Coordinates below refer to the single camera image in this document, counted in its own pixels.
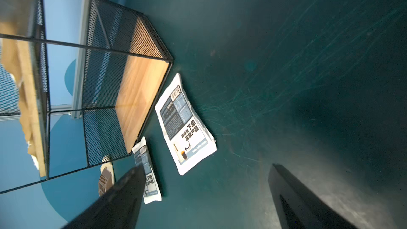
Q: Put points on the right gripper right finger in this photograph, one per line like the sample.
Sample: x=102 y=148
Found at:
x=298 y=207

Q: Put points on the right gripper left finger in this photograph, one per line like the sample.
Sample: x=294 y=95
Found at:
x=118 y=208

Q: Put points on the grey coffee bag left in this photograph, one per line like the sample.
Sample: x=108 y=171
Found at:
x=142 y=158

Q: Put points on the grey coffee bag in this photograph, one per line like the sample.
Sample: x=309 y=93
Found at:
x=142 y=158
x=188 y=139

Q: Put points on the grey coffee bag right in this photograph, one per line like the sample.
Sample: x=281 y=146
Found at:
x=188 y=139

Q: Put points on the black wire wooden shelf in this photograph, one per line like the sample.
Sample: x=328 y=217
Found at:
x=120 y=71

